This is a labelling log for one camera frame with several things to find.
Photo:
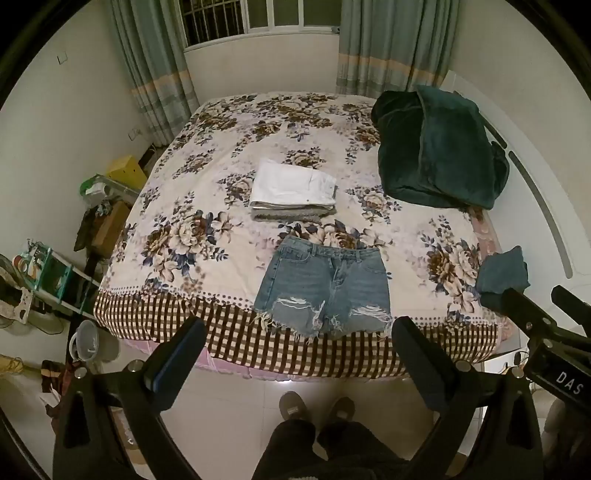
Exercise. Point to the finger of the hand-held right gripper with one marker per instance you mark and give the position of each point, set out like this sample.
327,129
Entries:
572,302
517,307

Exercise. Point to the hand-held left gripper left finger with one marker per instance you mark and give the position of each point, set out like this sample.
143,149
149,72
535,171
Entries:
171,357

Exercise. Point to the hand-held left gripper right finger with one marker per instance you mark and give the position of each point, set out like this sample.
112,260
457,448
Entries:
418,353

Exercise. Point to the blue denim shorts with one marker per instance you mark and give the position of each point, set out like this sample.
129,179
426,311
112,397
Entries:
325,284

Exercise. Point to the grey folded pants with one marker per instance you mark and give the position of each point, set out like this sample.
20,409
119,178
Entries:
286,213

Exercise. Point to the white folded pants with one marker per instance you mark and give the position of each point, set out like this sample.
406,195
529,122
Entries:
291,182

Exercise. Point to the small teal cloth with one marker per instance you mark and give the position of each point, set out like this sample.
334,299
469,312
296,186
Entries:
503,272

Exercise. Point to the grey plastic bucket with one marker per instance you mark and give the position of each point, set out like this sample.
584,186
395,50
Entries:
87,344

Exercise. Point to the person's right grey slipper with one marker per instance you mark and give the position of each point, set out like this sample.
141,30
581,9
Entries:
341,408

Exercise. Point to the person's grey slipper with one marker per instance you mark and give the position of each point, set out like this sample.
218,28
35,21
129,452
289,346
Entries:
293,405
341,408

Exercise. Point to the red plaid cloth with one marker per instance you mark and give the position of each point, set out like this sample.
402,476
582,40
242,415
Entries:
53,381

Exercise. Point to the person's left grey slipper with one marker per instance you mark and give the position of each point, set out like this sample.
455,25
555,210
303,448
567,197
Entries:
293,405

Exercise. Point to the white curved headboard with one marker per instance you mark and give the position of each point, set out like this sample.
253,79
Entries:
531,175

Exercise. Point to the person's dark trouser legs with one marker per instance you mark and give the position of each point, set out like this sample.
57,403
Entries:
318,450

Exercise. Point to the teal storage rack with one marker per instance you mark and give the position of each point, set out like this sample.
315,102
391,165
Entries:
55,272

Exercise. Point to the bed with floral sheet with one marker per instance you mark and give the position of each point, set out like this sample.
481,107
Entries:
221,221

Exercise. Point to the brown cardboard box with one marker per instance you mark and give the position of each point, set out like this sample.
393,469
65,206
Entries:
108,226

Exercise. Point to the dark green blanket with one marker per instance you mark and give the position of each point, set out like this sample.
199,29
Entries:
436,150

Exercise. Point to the yellow box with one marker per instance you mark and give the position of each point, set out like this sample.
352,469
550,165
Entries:
125,171

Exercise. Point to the green striped curtain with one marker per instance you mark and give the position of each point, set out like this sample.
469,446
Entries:
392,46
152,69

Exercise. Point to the barred window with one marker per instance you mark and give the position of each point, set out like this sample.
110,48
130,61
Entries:
258,18

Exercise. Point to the white wall socket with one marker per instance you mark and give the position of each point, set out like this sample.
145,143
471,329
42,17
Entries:
134,134

